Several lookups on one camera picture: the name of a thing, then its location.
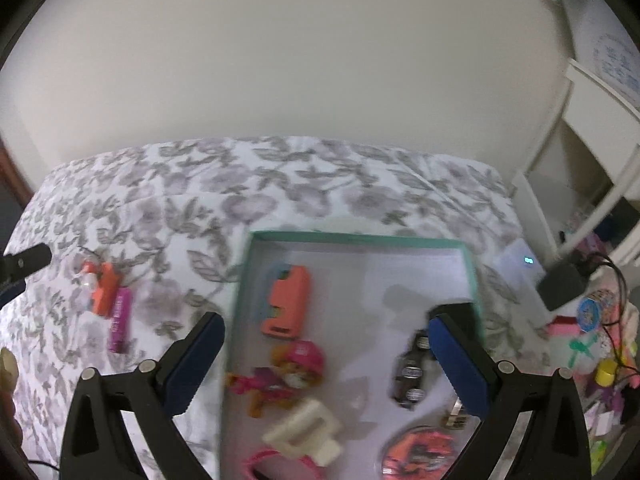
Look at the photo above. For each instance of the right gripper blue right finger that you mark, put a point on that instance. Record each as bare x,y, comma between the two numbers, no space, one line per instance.
451,331

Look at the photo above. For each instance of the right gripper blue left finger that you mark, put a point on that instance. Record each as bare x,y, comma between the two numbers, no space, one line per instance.
187,362

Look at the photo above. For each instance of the black toy car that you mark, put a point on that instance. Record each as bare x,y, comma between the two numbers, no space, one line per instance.
409,376

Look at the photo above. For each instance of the gold patterned rectangular clip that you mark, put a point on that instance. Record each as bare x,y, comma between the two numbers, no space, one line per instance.
455,417

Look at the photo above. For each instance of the magenta rectangular lighter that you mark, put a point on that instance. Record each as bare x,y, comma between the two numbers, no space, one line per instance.
120,315

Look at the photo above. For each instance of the orange blue toy block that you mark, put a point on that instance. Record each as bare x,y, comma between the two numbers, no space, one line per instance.
100,282

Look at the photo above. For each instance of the round clear bead container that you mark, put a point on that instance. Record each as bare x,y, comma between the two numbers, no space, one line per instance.
419,453

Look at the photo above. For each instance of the brown puppy toy pink helmet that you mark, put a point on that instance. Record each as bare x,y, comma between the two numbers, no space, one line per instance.
294,368

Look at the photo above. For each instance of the cream plastic hair claw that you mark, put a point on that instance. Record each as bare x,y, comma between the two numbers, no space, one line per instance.
308,431

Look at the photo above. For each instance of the blue orange toy box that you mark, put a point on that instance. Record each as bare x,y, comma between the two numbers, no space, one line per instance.
286,301

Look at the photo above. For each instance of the person's left hand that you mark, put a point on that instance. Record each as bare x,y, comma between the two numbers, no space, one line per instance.
9,376

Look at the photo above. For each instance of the white power adapter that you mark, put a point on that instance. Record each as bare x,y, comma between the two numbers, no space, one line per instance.
520,269

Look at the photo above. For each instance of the black charger plug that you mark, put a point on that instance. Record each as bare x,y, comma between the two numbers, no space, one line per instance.
563,283

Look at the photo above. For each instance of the teal cardboard box tray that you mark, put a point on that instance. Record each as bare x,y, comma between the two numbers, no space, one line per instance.
368,296

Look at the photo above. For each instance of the floral fleece blanket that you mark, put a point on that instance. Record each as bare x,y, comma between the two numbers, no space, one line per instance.
175,219

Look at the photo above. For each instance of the white shelf unit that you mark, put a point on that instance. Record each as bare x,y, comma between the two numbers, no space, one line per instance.
582,170

